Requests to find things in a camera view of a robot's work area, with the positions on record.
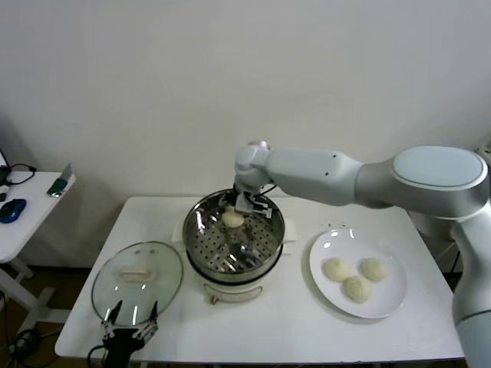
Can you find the white steamed baozi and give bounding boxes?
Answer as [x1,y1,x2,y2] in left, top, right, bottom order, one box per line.
[221,205,245,229]
[322,257,352,284]
[342,275,374,305]
[360,257,390,281]

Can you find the white electric cooker pot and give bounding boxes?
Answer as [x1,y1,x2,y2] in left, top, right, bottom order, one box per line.
[186,241,296,307]

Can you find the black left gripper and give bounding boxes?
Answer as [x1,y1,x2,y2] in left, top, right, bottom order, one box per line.
[101,300,160,368]

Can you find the green flat device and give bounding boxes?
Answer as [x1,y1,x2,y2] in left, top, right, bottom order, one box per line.
[46,163,74,199]

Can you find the black floor cables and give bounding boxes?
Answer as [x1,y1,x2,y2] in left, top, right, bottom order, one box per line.
[7,328,44,362]

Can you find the white round plate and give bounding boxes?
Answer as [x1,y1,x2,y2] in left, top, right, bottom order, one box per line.
[308,228,407,319]

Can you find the black desk cable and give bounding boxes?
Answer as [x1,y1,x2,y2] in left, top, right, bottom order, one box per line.
[0,163,38,189]

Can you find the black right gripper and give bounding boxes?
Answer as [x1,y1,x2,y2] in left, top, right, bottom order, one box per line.
[219,182,257,215]

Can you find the round glass lid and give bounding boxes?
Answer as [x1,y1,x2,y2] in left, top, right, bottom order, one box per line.
[91,241,184,327]

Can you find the black laptop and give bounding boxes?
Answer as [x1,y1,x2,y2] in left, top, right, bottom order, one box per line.
[0,148,12,185]

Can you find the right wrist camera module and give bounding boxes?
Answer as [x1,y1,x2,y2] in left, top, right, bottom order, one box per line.
[249,197,278,220]

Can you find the white side desk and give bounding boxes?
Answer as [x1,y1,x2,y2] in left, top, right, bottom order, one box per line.
[0,171,77,337]

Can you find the steel steamer basket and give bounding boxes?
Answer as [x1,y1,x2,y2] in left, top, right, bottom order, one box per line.
[171,188,299,274]

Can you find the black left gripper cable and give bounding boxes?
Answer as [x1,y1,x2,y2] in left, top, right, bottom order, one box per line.
[87,337,112,368]

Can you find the blue computer mouse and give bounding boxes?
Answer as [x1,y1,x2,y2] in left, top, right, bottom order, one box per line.
[0,199,28,225]

